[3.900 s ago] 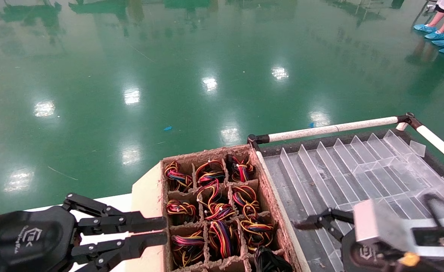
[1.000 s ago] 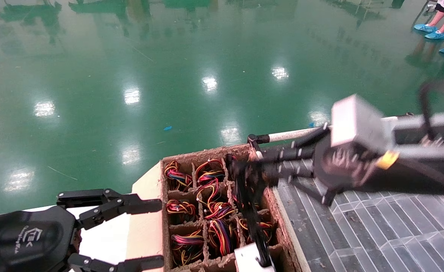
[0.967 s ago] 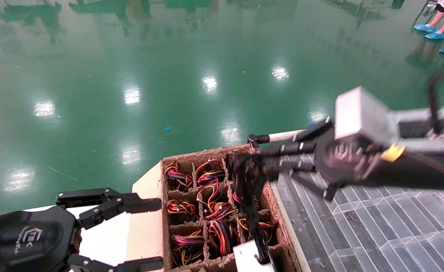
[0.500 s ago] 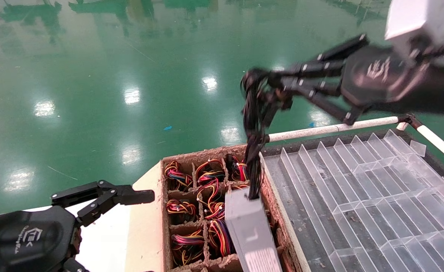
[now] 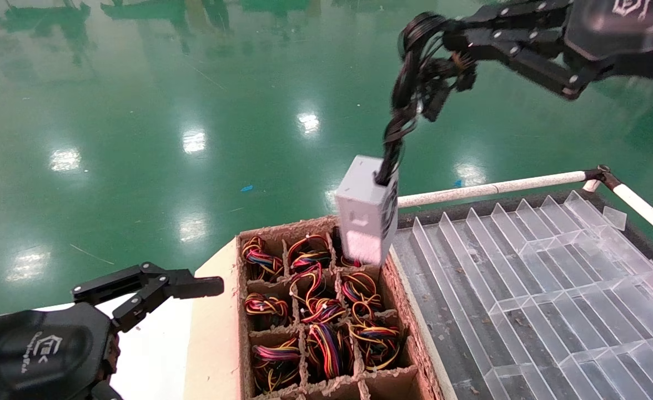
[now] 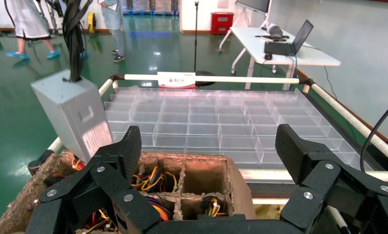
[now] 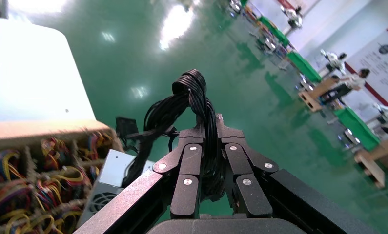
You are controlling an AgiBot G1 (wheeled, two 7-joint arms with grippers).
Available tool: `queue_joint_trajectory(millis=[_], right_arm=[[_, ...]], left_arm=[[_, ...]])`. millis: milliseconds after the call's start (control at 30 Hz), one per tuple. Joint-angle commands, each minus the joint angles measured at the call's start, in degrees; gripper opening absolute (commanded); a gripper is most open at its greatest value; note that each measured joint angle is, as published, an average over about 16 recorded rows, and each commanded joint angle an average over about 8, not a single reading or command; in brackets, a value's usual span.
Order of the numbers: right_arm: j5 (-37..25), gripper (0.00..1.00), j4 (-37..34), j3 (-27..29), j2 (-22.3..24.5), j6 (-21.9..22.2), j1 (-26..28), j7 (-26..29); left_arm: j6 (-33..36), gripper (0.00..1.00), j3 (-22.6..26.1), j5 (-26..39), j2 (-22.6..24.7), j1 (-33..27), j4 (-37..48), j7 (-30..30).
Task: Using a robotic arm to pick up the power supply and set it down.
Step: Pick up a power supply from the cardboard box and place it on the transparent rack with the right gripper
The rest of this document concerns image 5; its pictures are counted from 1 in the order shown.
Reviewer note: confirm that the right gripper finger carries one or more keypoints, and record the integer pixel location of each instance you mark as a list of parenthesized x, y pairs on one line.
[(515, 16), (526, 44)]

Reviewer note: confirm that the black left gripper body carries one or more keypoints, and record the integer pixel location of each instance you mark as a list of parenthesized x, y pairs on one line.
[(38, 355)]

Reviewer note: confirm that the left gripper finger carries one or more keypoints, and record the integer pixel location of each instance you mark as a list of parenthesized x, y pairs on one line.
[(104, 393), (193, 287)]

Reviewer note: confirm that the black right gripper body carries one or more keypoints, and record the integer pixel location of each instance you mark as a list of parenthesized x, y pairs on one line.
[(626, 33)]

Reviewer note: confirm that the beige wooden board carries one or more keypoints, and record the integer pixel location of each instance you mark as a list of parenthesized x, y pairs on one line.
[(215, 344)]

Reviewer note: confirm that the brown pulp divider box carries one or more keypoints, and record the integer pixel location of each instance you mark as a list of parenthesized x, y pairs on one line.
[(282, 233)]

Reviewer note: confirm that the black pipe connector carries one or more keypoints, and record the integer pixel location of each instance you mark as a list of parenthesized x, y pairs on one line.
[(604, 175)]

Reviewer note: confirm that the loose clear acrylic plate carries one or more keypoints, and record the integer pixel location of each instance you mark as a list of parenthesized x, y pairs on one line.
[(614, 218)]

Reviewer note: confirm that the clear acrylic divider tray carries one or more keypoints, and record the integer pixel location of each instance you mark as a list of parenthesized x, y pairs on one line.
[(526, 278)]

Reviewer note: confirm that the white cart frame pipe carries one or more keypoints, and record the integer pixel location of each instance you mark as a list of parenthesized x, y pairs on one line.
[(646, 211), (498, 189)]

